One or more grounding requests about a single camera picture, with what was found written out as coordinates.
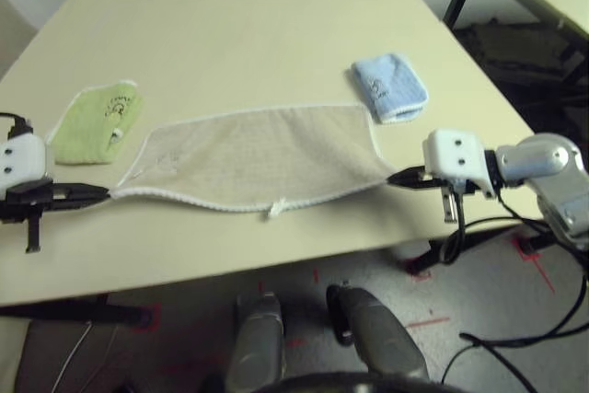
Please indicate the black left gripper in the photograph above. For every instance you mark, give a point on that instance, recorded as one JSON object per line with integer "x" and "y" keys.
{"x": 27, "y": 199}

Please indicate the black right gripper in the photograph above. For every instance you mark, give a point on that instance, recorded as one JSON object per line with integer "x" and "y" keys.
{"x": 453, "y": 183}

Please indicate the beige towel white trim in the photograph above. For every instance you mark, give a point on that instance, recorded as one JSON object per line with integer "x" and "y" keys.
{"x": 253, "y": 158}

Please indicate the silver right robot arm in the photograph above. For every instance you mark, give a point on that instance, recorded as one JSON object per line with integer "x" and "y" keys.
{"x": 543, "y": 158}

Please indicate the green folded towel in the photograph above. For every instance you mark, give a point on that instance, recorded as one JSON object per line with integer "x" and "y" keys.
{"x": 87, "y": 130}

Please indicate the blue folded towel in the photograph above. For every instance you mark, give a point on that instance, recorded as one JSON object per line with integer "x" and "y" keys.
{"x": 391, "y": 89}

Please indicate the dark crumpled fabric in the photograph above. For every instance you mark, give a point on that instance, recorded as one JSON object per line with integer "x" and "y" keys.
{"x": 506, "y": 43}

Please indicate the black robot torso rim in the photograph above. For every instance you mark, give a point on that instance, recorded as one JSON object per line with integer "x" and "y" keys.
{"x": 359, "y": 384}

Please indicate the grey robot left leg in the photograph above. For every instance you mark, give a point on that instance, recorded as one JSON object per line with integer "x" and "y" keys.
{"x": 255, "y": 347}

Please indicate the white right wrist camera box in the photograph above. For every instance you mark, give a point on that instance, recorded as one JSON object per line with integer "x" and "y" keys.
{"x": 455, "y": 153}

